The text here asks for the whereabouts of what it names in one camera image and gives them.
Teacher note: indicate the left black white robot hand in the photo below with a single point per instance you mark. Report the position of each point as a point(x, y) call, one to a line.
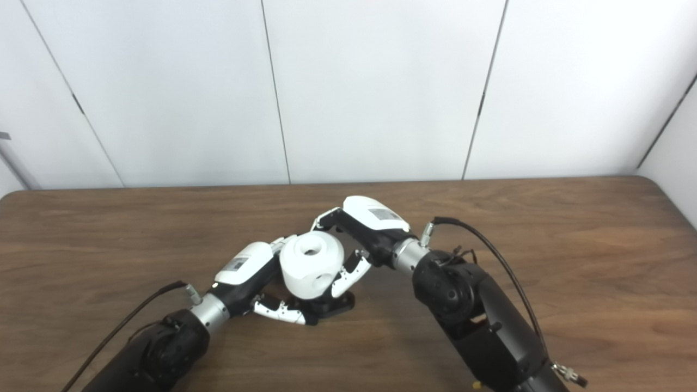
point(245, 267)

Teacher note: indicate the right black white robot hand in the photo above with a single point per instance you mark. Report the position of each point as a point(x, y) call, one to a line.
point(373, 220)

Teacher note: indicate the round white plastic piece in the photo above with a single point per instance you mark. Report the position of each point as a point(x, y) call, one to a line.
point(307, 269)

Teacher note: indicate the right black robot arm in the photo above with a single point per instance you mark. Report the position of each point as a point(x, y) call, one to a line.
point(479, 321)

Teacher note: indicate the black flanged holder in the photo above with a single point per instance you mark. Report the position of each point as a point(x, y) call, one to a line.
point(335, 307)

